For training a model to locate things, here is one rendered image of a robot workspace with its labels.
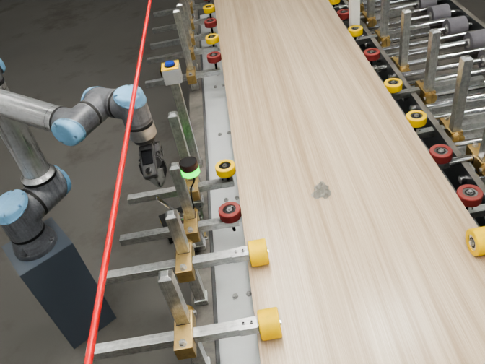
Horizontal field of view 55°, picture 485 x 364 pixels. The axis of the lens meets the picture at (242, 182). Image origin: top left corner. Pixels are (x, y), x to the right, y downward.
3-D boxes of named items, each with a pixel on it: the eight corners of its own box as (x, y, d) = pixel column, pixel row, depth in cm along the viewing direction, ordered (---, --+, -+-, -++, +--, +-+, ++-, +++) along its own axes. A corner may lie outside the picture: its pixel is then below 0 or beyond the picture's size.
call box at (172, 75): (165, 87, 190) (160, 70, 185) (166, 79, 195) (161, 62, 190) (182, 84, 189) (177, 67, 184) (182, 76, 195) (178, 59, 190)
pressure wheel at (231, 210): (224, 240, 169) (218, 217, 162) (223, 224, 175) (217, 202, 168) (246, 236, 169) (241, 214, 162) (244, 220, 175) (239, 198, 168)
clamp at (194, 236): (186, 244, 168) (183, 234, 164) (186, 217, 178) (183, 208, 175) (202, 241, 167) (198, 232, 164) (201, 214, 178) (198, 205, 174)
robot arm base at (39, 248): (24, 268, 202) (13, 253, 195) (9, 245, 214) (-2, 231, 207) (63, 243, 210) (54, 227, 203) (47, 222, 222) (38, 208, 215)
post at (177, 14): (193, 91, 276) (172, 11, 245) (193, 88, 279) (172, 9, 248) (198, 90, 276) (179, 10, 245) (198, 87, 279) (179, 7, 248)
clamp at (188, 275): (177, 284, 142) (173, 273, 139) (177, 250, 152) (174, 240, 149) (197, 280, 142) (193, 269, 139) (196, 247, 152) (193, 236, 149)
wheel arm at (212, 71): (146, 89, 269) (144, 83, 266) (146, 87, 271) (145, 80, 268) (221, 75, 267) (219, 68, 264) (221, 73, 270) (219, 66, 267)
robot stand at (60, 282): (73, 349, 237) (19, 276, 199) (55, 319, 253) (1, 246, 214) (116, 318, 248) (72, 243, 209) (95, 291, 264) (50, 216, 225)
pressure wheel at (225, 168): (231, 195, 187) (226, 172, 180) (216, 188, 191) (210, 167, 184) (242, 183, 191) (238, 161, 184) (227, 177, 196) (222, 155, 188)
